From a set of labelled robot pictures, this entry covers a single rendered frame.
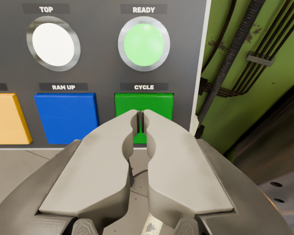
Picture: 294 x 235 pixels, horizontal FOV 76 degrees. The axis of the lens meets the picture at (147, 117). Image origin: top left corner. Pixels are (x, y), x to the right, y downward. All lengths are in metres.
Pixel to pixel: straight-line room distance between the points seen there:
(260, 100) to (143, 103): 0.43
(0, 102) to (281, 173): 0.53
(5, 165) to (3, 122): 1.27
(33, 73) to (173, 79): 0.17
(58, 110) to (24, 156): 1.28
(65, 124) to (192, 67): 0.18
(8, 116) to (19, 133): 0.03
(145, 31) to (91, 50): 0.07
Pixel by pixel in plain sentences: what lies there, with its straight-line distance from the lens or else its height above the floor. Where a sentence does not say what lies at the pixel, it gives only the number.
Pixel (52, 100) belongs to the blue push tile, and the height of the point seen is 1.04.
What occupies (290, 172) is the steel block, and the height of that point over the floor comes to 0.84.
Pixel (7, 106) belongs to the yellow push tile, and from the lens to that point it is 0.30.
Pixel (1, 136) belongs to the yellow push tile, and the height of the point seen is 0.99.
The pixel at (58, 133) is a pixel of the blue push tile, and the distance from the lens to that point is 0.29.
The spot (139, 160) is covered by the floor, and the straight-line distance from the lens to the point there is 1.29.
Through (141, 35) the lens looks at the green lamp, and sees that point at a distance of 0.22.
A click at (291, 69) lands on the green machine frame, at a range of 0.54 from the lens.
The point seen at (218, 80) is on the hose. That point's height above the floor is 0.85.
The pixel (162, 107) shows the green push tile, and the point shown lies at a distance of 0.24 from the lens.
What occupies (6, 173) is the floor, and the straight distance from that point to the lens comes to 1.55.
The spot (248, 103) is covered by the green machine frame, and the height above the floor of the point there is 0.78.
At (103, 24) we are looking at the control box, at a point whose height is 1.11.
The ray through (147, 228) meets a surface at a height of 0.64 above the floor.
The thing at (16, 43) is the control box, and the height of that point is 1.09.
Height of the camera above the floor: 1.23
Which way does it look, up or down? 59 degrees down
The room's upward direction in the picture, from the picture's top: 1 degrees clockwise
